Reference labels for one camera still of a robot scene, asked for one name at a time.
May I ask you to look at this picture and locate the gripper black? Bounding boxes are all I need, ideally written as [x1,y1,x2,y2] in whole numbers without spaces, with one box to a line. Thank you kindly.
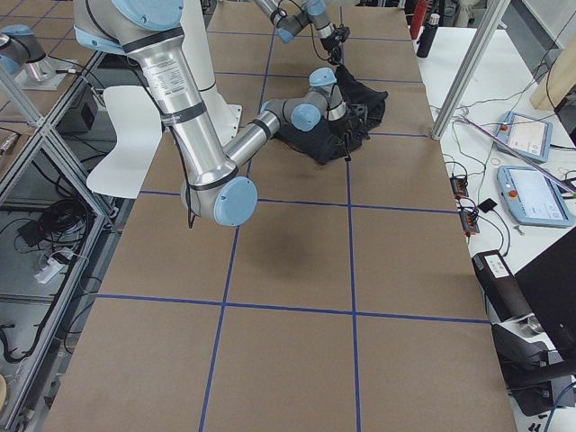
[319,24,350,66]
[330,105,370,160]

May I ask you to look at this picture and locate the black graphic t-shirt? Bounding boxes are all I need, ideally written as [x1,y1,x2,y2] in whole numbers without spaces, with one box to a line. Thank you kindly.
[274,65,388,165]

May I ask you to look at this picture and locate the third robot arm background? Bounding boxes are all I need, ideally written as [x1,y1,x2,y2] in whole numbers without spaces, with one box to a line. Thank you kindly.
[1,24,64,91]

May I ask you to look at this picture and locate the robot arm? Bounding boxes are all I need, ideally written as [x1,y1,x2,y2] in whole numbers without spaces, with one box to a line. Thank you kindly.
[73,1,356,227]
[254,0,350,66]

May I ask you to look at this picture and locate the black water bottle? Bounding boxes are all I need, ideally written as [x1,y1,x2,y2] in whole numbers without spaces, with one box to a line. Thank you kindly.
[416,13,441,59]

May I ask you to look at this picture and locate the red water bottle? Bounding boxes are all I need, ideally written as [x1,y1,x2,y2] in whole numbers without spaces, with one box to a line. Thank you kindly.
[409,0,428,39]

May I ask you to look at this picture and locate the orange connector board near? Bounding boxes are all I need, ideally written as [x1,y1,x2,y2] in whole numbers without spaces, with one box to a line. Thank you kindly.
[459,208,480,238]

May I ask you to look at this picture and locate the small black square pad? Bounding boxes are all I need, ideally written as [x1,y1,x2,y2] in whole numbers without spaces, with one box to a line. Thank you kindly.
[477,199,498,213]

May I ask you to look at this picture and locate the brown paper table cover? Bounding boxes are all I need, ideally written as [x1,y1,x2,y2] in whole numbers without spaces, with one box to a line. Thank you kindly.
[44,7,516,431]

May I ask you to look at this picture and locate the teach pendant tablet far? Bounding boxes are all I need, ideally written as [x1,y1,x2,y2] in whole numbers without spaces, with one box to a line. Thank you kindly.
[496,111,553,164]

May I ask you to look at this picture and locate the teach pendant tablet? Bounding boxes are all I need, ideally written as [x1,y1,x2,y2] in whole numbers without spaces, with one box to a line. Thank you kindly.
[496,111,553,164]
[497,166,574,228]

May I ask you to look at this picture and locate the teach pendant tablet near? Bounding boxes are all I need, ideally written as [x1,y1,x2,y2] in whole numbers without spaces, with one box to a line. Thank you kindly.
[497,166,574,228]

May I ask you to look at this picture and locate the white plastic chair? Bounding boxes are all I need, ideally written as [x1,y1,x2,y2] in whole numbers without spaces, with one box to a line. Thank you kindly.
[86,85,162,199]

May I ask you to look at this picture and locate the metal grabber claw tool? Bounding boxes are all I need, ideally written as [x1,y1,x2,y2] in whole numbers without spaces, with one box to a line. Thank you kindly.
[462,116,576,196]

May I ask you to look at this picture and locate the black box with label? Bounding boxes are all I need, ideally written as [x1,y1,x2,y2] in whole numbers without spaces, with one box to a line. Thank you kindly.
[472,250,534,323]

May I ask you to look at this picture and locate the black monitor stand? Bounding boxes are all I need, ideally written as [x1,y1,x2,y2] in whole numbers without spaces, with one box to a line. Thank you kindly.
[491,229,575,416]

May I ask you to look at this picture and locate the white power strip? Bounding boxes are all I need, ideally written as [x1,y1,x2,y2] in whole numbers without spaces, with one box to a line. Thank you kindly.
[34,247,74,284]

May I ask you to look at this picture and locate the aluminium frame post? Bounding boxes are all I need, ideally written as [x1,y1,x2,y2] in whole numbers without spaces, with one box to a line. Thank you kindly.
[430,0,510,140]

